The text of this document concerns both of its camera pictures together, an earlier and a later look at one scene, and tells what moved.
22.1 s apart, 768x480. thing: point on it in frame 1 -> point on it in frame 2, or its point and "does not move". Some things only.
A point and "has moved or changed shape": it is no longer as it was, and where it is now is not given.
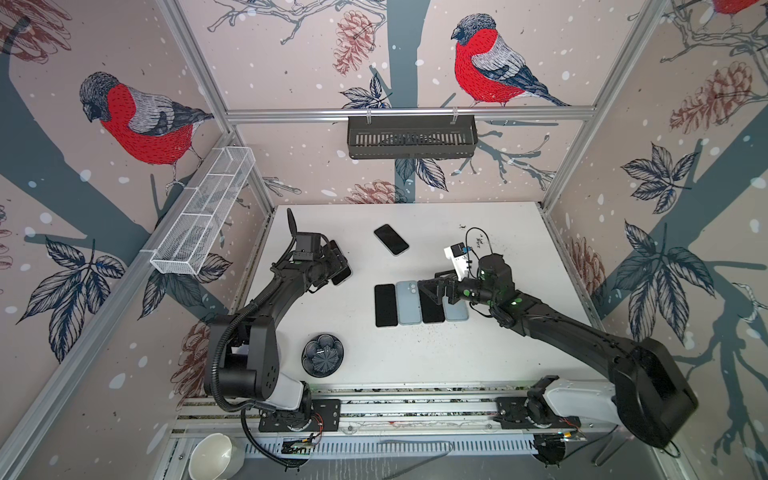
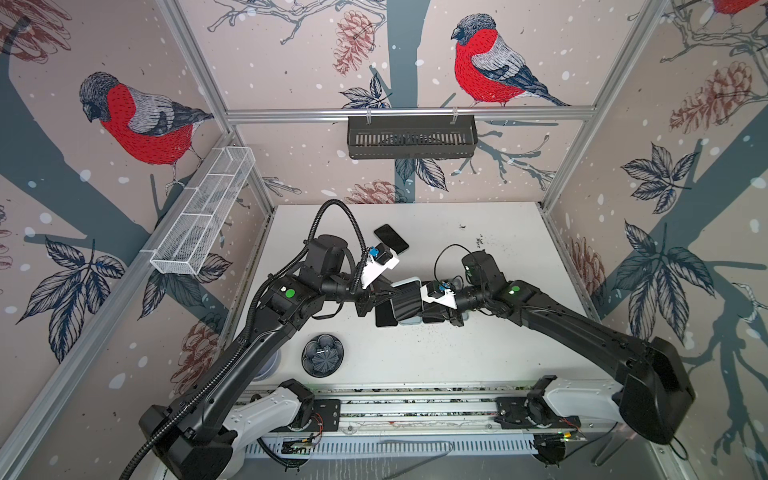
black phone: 385,305 does not move
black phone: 347,272 has moved or changed shape
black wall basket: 412,136 does not move
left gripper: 332,257 -> 371,297
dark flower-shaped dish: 322,355 does not move
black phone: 392,241 does not move
